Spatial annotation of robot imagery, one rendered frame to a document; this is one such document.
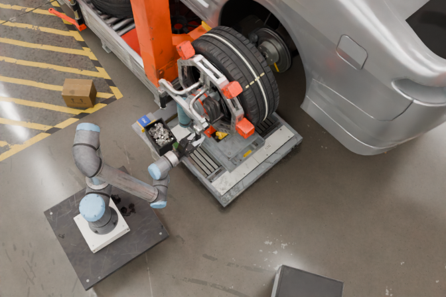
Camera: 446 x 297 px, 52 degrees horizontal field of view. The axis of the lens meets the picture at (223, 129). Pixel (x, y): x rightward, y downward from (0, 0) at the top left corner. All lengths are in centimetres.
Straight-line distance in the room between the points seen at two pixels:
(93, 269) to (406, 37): 221
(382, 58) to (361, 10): 24
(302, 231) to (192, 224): 80
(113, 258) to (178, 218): 60
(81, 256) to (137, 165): 86
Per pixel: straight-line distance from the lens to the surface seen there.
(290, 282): 296
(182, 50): 270
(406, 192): 375
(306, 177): 357
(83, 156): 231
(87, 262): 307
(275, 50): 298
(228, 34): 271
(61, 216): 321
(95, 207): 281
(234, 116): 261
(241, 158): 339
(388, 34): 220
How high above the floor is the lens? 321
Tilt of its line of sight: 61 degrees down
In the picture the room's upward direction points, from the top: 4 degrees clockwise
